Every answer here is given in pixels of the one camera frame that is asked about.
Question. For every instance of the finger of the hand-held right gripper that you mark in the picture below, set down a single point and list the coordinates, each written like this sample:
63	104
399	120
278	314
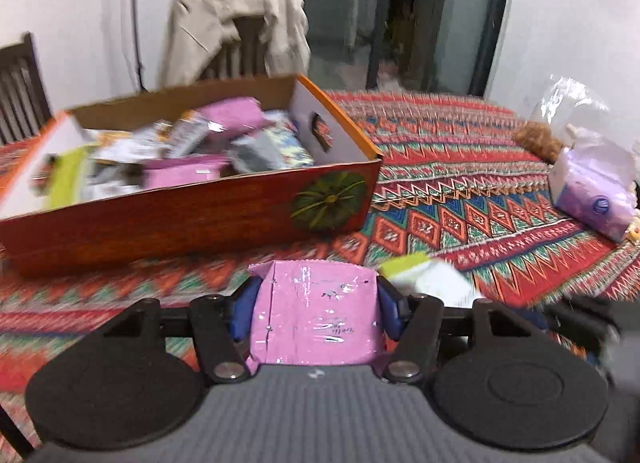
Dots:
570	315

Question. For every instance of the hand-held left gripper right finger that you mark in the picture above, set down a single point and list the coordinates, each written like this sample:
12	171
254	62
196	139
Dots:
392	310

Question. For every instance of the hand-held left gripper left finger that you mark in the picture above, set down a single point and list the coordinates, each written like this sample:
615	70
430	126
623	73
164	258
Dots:
243	313

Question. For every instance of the white and green snack packet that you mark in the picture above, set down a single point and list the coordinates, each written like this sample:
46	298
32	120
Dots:
430	280

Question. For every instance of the pink snack packet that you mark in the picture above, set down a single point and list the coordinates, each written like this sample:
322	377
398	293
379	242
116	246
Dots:
235	114
315	313
185	173

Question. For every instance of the red cardboard box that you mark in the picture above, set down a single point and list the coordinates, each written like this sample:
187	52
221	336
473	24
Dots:
175	228

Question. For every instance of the pile of assorted snack packets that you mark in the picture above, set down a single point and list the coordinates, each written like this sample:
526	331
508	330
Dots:
190	143

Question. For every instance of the yellow package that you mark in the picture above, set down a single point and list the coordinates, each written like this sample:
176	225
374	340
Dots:
635	232

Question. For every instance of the purple tissue pack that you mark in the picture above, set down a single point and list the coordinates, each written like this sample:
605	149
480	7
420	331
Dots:
592	198

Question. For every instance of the patterned red tablecloth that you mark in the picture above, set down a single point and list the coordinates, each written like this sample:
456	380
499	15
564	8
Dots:
450	183

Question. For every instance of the clear plastic bag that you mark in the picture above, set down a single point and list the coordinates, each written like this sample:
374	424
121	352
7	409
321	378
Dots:
565	108

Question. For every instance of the wooden chair under jacket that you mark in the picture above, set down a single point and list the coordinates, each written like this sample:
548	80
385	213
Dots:
240	50

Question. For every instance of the beige jacket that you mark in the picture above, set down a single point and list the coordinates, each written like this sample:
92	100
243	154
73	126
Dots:
195	33

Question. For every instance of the sliding glass door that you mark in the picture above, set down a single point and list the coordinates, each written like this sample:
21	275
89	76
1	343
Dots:
465	18

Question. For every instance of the dark wooden chair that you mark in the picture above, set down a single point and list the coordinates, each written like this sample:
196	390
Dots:
20	93

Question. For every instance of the floor lamp on stand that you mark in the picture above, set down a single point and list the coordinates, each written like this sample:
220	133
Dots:
136	18

